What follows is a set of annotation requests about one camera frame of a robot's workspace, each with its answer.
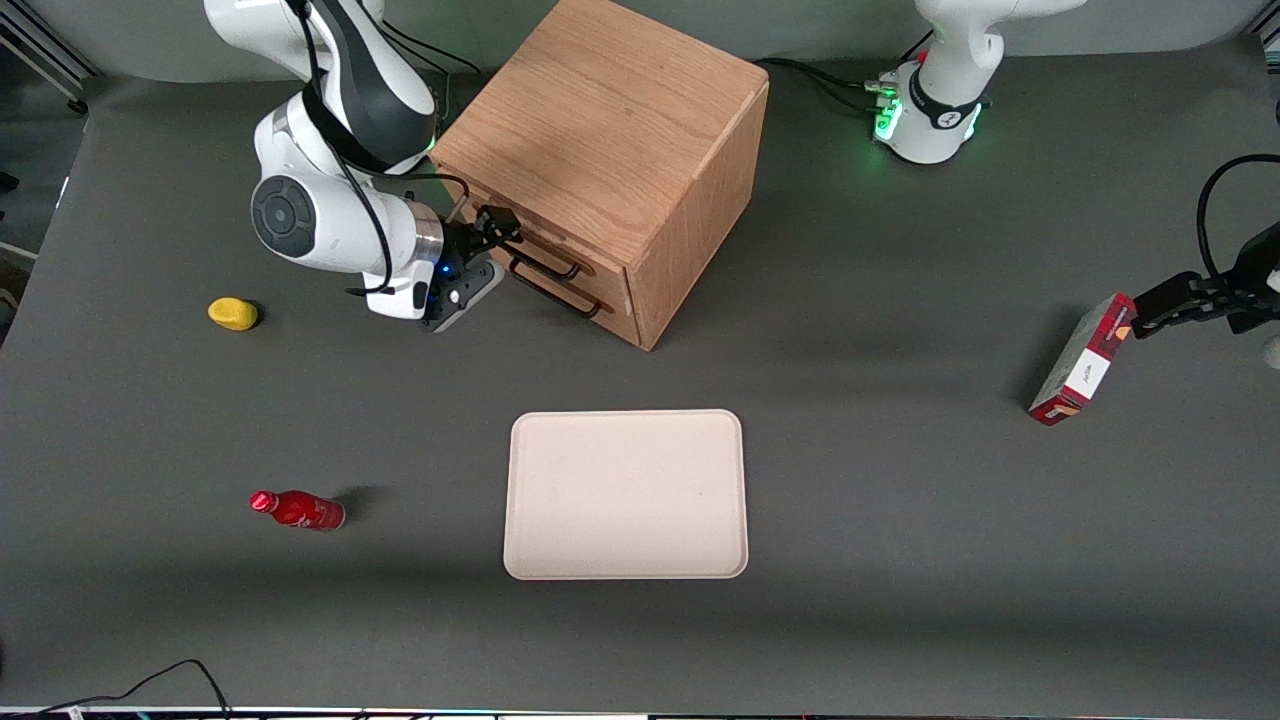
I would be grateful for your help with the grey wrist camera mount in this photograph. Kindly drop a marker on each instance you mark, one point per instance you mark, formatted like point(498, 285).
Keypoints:
point(465, 302)

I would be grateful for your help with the red bottle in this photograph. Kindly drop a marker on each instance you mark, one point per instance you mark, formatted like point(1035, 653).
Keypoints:
point(300, 510)

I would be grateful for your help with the yellow lemon-shaped object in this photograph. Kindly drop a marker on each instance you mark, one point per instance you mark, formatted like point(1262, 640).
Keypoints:
point(232, 313)

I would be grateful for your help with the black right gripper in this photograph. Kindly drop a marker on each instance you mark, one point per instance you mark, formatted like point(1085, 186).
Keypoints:
point(462, 244)

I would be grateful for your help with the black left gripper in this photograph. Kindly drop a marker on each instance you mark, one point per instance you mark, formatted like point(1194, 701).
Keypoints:
point(1252, 298)

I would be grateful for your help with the red and white carton box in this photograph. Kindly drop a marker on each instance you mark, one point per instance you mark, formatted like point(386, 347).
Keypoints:
point(1085, 365)

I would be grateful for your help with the beige plastic tray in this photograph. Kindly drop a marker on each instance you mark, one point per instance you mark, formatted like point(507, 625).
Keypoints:
point(625, 495)

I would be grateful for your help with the aluminium frame bar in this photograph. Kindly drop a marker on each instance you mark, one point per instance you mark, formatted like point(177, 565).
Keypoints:
point(45, 50)
point(1270, 38)

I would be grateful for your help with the wooden tool holder block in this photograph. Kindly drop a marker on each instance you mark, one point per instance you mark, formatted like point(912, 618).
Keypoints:
point(540, 228)

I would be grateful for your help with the black hex key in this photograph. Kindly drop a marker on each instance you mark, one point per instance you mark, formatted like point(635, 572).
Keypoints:
point(560, 268)

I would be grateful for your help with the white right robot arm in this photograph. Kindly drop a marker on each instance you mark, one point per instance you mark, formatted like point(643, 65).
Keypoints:
point(320, 215)

